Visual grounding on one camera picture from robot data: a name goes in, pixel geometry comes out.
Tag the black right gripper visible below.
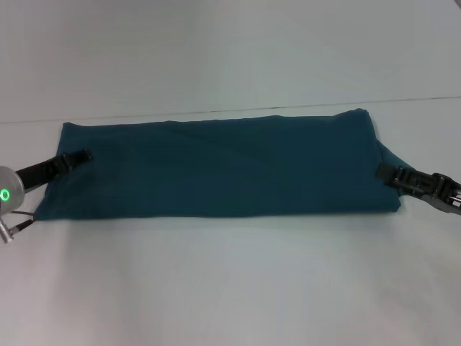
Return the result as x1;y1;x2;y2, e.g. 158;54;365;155
374;163;461;217

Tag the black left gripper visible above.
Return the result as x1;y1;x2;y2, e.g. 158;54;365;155
14;148;94;191

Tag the teal t-shirt with pink print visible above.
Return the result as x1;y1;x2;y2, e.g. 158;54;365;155
37;107;413;221

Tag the left arm cable with metal plug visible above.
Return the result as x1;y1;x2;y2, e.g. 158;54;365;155
0;210;40;245

